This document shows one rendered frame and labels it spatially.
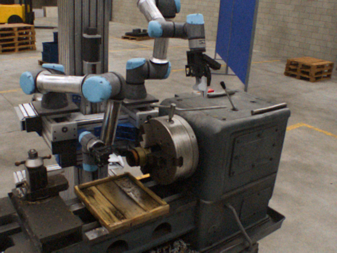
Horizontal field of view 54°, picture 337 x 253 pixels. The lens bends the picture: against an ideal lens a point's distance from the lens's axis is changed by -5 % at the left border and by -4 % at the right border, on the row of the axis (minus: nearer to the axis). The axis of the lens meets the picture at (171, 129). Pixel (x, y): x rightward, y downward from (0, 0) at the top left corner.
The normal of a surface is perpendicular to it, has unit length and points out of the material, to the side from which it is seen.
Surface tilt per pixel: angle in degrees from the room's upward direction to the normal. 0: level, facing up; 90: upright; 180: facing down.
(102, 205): 0
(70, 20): 90
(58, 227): 0
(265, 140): 90
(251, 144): 90
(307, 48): 90
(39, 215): 0
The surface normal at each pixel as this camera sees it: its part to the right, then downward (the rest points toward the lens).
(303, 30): -0.77, 0.18
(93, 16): 0.52, 0.35
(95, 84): -0.30, 0.33
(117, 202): 0.07, -0.93
